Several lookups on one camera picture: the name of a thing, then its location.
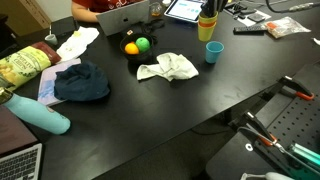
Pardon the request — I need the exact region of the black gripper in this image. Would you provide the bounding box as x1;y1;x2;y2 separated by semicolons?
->
201;0;228;17

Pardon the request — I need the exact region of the yellow plastic cup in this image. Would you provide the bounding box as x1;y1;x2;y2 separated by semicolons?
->
199;12;218;24
198;26;215;42

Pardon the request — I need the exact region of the orange plastic cup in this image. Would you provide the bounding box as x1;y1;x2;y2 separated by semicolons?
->
198;21;216;28

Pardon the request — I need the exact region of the blue plastic cup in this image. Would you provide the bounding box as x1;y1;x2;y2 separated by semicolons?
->
205;41;224;64

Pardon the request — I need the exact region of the white tablet on stand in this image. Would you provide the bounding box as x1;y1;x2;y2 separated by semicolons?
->
164;0;203;23

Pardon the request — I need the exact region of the black remote on white paper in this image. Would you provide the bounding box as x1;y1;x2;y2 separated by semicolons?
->
238;11;270;26

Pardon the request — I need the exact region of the long black tv remote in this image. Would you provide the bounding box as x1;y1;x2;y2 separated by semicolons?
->
233;26;267;35

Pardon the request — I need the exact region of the white cloth towel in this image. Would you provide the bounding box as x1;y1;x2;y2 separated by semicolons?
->
136;52;199;81

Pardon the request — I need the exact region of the clear plastic snack bag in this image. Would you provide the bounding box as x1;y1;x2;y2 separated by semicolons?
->
265;17;310;39

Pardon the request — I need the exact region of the black bowl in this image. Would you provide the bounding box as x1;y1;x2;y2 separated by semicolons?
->
120;33;153;64

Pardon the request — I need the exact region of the silver laptop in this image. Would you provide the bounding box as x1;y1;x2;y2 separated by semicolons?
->
97;0;149;36

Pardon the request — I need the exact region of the orange ball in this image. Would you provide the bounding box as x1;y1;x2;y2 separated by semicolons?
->
125;42;139;55

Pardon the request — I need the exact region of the crumpled white paper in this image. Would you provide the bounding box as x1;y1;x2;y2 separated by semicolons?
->
313;38;320;46

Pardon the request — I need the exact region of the person in red shirt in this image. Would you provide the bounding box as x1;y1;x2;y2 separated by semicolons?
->
71;0;142;23

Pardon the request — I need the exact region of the white paper napkin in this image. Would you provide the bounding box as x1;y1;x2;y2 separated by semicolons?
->
57;26;99;61

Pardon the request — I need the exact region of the black perforated mounting board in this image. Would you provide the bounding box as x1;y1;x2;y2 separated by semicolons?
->
205;63;320;180

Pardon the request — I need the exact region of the dark blue cloth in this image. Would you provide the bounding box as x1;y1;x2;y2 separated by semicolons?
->
54;61;110;102

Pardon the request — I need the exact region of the lavender notebook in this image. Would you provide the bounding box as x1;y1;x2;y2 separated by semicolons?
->
37;58;81;106

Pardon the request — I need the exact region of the potato chip bag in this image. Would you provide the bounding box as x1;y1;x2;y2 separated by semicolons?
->
0;42;61;91

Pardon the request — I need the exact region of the teal water bottle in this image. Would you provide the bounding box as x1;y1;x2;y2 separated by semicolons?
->
0;87;71;135

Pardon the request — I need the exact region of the grey open laptop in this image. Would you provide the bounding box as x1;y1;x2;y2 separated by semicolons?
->
0;106;42;180

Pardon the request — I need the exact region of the orange handled clamp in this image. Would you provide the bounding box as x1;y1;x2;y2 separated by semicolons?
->
278;76;315;101
239;111;278;146

